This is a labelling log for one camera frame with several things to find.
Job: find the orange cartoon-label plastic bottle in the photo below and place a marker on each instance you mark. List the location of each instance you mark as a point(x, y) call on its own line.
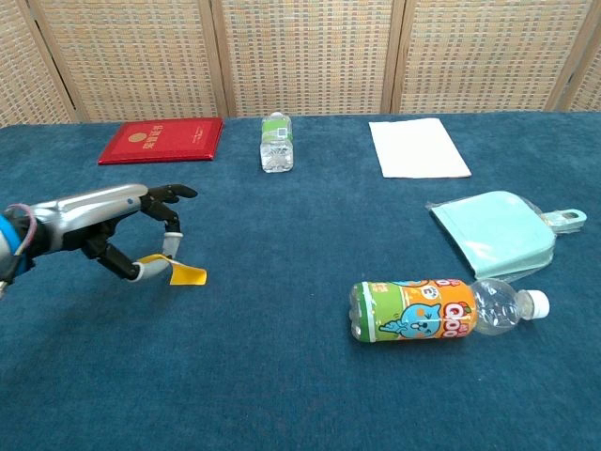
point(422, 310)

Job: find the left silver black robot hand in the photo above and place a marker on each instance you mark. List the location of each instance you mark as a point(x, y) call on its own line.
point(94, 221)

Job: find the mint green pouch in plastic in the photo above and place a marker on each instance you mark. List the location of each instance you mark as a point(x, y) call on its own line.
point(497, 232)

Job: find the white paper sheet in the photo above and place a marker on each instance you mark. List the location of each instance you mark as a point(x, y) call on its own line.
point(418, 146)

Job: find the clear green-label water bottle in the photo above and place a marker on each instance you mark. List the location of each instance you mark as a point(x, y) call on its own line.
point(277, 145)

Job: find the red certificate book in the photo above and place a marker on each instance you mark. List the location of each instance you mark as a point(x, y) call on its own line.
point(162, 141)

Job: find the woven folding screen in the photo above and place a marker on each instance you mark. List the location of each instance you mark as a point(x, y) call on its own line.
point(300, 56)

